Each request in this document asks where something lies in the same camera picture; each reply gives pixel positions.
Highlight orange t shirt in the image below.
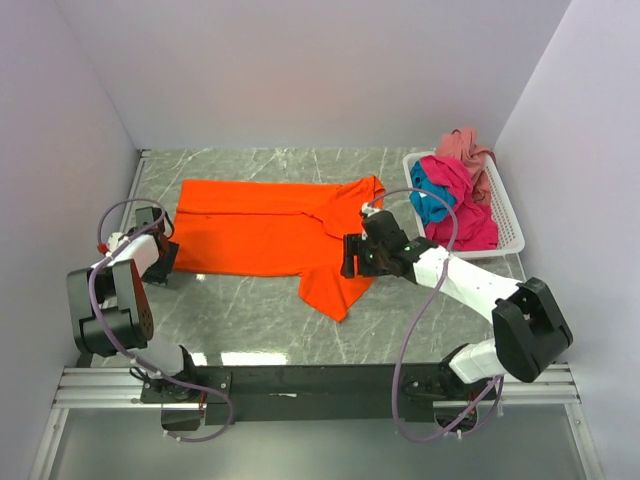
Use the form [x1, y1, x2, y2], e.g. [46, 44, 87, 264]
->
[174, 176, 385, 322]

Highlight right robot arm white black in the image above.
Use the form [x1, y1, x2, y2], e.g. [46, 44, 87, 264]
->
[341, 209, 573, 400]

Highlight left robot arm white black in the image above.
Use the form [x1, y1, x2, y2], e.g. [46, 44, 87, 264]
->
[66, 204, 200, 402]

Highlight teal blue t shirt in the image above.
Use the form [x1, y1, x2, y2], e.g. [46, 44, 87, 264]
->
[409, 161, 456, 226]

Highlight magenta t shirt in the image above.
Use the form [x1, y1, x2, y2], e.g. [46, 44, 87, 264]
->
[420, 155, 499, 252]

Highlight dusty pink t shirt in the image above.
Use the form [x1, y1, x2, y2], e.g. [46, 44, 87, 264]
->
[435, 127, 496, 206]

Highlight black base crossbar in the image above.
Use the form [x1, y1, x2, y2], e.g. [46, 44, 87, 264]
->
[140, 363, 489, 425]

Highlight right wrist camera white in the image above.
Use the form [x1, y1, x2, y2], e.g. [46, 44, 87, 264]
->
[360, 201, 384, 219]

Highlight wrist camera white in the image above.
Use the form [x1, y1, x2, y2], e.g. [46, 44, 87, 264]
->
[97, 232, 132, 258]
[360, 201, 384, 219]

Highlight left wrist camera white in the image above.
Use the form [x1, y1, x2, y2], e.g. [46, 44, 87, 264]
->
[97, 232, 132, 258]

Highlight aluminium rail frame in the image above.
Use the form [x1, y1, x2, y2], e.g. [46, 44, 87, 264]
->
[53, 364, 581, 409]

